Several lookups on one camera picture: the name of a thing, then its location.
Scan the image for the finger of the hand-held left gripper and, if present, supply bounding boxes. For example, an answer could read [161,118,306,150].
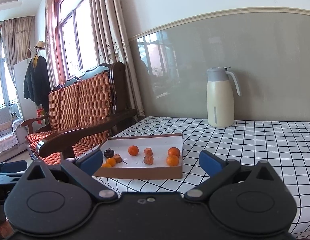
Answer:
[0,162,28,174]

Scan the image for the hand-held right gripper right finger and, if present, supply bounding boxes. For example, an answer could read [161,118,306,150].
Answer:
[184,150,277,200]

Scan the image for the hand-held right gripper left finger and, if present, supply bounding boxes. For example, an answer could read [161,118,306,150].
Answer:
[26,149,118,200]

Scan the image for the brown cardboard box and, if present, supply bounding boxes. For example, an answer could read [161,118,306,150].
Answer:
[92,133,183,180]

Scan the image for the checkered white tablecloth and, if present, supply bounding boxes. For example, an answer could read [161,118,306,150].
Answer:
[91,116,310,240]

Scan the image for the grey covered sofa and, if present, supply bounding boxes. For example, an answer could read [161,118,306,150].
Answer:
[0,105,29,163]

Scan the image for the wooden sofa with orange cushions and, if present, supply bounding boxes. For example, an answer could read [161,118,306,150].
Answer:
[20,61,138,162]

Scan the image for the cream thermos jug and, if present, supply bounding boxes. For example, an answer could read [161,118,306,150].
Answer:
[207,67,242,128]

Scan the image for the white refrigerator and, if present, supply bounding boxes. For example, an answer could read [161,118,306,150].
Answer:
[13,57,45,123]

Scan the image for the black jacket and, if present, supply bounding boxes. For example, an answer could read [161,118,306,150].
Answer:
[23,56,51,112]

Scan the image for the red framed window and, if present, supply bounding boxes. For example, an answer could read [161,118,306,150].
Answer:
[55,0,99,80]

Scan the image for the beige patterned curtain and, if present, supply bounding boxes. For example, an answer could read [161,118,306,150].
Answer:
[88,0,145,119]
[45,0,68,90]
[2,16,35,80]

